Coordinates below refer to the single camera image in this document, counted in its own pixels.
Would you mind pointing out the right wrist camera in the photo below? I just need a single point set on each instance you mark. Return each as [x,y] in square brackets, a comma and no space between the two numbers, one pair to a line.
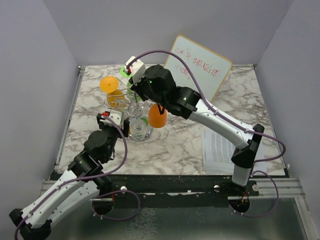
[136,68]

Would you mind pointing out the aluminium table edge rail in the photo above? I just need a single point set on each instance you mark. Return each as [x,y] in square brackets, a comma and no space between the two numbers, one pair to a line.
[261,217]

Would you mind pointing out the yellow framed whiteboard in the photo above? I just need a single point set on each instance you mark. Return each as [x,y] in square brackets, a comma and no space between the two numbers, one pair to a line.
[209,68]

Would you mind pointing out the orange wine glass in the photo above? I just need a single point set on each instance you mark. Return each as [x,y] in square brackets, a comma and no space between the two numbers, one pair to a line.
[157,116]
[109,85]

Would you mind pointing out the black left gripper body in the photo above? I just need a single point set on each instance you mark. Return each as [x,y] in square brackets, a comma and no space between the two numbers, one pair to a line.
[112,133]

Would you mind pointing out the black front mounting rail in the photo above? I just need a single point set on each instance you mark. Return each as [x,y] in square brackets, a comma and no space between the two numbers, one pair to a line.
[161,191]

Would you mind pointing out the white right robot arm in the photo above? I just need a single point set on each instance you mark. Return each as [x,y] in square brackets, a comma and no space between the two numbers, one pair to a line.
[156,84]

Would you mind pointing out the clear wine glass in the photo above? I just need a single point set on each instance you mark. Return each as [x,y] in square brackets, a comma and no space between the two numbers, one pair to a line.
[139,128]
[120,102]

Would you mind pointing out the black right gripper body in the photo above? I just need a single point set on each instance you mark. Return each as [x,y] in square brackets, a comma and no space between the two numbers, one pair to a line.
[143,88]

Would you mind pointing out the printed paper sheets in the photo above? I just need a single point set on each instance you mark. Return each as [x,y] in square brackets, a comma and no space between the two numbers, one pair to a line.
[216,153]

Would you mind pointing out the green wine glass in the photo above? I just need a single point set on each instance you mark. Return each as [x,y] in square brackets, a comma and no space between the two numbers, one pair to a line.
[125,84]

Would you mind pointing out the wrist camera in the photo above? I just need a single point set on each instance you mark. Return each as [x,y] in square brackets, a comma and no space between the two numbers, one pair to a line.
[136,68]
[113,117]

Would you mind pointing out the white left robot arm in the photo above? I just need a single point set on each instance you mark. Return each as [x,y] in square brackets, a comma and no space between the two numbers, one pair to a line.
[83,180]

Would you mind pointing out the chrome wine glass rack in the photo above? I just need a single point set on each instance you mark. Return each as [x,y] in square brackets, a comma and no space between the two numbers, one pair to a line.
[131,104]

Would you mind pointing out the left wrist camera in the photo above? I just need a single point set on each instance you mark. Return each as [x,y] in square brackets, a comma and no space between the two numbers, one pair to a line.
[113,117]

